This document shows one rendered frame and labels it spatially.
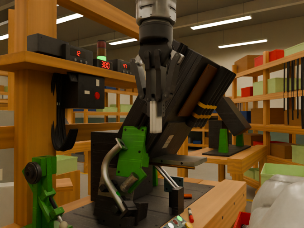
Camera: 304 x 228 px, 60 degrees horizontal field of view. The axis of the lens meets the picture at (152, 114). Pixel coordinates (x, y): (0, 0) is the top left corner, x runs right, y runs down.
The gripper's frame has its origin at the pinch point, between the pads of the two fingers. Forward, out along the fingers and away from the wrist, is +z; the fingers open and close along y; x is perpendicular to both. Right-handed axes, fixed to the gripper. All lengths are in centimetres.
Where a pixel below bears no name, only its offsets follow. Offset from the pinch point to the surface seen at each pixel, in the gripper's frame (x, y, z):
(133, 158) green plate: 37, -32, 17
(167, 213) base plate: 49, -23, 41
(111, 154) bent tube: 34, -41, 16
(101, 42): 59, -68, -41
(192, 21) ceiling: 742, -290, -303
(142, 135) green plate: 39.6, -28.9, 7.9
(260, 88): 393, -35, -43
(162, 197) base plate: 68, -35, 41
